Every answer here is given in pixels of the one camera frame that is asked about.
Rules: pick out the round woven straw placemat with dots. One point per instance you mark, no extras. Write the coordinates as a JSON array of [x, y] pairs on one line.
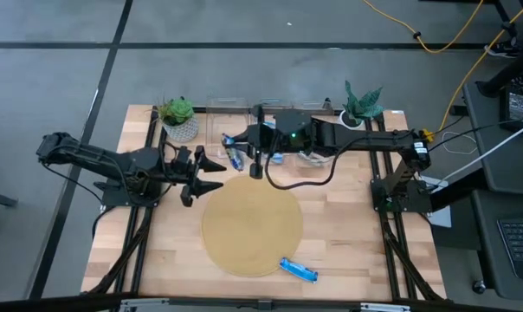
[[253, 225]]

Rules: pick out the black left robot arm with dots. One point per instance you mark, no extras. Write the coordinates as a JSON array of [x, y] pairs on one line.
[[97, 156]]

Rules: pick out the person's shoe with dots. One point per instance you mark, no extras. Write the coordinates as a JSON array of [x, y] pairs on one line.
[[504, 48]]

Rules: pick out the snake plant in white pot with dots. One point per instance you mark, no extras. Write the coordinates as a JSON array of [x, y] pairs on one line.
[[359, 106]]

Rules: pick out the green brown granola bar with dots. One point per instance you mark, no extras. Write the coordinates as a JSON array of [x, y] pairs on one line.
[[235, 160]]

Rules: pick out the black desk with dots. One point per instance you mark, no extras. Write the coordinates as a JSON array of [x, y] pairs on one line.
[[504, 173]]

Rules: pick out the succulent in patterned white pot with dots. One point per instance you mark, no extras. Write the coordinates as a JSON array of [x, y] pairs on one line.
[[181, 128]]

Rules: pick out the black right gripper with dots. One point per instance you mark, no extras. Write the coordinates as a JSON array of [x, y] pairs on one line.
[[292, 130]]

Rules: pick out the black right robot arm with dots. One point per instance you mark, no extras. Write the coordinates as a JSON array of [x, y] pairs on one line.
[[374, 139]]

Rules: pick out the black electronics box with label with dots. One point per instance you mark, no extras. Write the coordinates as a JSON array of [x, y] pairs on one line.
[[518, 106]]

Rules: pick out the clear plastic bin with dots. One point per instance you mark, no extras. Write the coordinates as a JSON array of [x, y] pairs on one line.
[[289, 158], [216, 125], [307, 105]]

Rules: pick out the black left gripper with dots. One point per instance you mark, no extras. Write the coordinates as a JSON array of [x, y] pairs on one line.
[[191, 175]]

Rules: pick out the black caster wheel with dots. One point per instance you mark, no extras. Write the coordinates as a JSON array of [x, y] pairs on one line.
[[479, 287]]

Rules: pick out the black crossbar with silver brackets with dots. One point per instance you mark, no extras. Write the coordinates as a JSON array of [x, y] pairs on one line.
[[261, 304]]

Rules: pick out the black aluminium frame crossbar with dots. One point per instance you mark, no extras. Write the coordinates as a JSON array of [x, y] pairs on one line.
[[201, 109]]

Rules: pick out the black aluminium frame rail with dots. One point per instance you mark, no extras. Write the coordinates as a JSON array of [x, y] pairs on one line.
[[133, 247], [391, 255]]

